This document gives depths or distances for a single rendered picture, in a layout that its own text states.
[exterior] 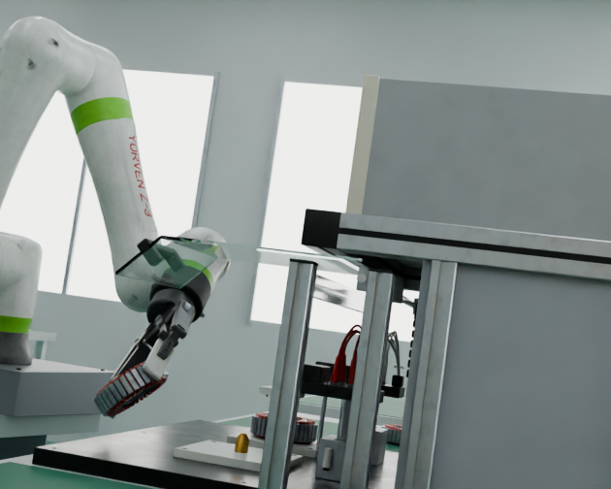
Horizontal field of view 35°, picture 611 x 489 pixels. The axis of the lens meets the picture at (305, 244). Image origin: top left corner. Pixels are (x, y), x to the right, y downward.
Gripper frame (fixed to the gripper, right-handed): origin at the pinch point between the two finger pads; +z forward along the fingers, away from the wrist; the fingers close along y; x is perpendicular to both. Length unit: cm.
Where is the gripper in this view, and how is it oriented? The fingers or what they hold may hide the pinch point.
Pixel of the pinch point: (132, 385)
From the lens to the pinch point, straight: 147.6
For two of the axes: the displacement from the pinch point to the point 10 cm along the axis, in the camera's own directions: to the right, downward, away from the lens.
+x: 7.3, 6.4, 2.4
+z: -2.0, 5.4, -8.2
